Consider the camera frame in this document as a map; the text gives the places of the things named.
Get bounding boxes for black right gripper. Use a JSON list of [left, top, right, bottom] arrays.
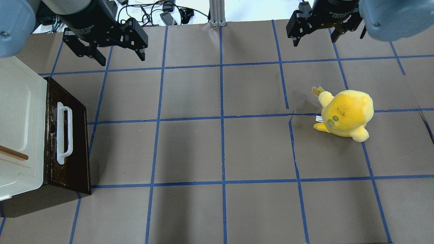
[[286, 0, 363, 47]]

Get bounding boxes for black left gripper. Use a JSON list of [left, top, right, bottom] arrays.
[[58, 0, 149, 66]]

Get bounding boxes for dark brown wooden drawer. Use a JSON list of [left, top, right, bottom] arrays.
[[1, 77, 91, 218]]

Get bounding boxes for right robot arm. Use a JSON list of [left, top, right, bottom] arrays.
[[286, 0, 434, 47]]

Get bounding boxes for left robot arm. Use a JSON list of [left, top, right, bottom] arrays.
[[0, 0, 149, 66]]

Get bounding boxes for yellow plush toy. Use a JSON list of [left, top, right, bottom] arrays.
[[312, 86, 375, 142]]

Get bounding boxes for cream white cabinet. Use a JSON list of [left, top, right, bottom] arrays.
[[0, 57, 47, 201]]

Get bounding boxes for black cables bundle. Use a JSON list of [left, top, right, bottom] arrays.
[[115, 0, 209, 27]]

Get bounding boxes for white drawer handle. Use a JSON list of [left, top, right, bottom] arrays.
[[56, 102, 74, 165]]

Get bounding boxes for aluminium frame post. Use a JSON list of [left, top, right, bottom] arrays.
[[209, 0, 226, 27]]

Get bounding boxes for brown wooden cabinet handle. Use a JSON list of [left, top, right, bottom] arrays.
[[0, 146, 28, 161]]

